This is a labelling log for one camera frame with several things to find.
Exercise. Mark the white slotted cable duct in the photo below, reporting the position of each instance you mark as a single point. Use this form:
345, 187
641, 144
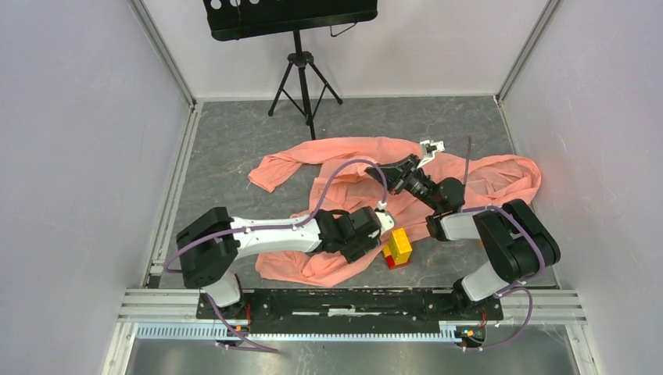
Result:
216, 331

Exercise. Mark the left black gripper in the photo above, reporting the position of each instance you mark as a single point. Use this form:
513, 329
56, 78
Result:
367, 242

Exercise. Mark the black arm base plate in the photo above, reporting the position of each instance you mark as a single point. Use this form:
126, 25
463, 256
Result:
356, 311

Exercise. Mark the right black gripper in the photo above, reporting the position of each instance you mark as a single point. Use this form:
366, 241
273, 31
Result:
396, 171

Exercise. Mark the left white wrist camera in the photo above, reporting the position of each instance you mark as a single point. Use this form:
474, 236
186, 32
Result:
385, 218

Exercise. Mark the yellow toy brick block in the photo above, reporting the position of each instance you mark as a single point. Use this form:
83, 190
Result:
399, 238

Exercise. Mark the red toy brick base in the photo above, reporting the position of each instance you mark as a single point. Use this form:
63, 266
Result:
389, 260

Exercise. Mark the salmon pink thin jacket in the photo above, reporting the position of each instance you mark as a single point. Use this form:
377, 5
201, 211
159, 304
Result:
344, 184

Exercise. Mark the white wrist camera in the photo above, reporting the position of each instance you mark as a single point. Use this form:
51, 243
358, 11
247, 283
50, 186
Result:
385, 218
429, 149

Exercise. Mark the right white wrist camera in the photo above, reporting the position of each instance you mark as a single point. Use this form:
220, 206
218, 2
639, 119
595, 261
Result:
429, 149

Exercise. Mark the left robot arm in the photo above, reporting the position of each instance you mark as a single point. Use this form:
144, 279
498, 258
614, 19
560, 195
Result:
208, 246

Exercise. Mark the black music stand tripod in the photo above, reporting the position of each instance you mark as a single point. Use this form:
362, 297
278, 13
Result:
303, 84

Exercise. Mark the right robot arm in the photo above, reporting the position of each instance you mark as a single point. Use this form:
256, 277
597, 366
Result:
517, 244

